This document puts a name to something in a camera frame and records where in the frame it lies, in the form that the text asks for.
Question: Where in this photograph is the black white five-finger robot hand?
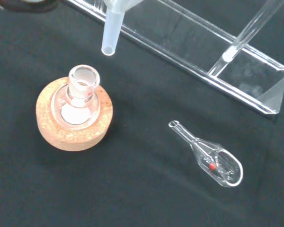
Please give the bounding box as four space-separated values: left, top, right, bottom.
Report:
0 0 62 14

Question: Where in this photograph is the clear acrylic funnel stand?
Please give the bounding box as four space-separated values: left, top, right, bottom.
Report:
61 0 284 115

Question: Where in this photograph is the clear glass weighing funnel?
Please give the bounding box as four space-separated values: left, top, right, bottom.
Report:
168 120 244 188

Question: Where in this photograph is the clear round-bottom glass flask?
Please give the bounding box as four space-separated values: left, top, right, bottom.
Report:
50 64 101 130

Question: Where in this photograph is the black cloth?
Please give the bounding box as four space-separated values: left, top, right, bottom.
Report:
0 0 284 227

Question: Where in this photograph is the cork ring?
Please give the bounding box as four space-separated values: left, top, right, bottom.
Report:
35 76 114 152

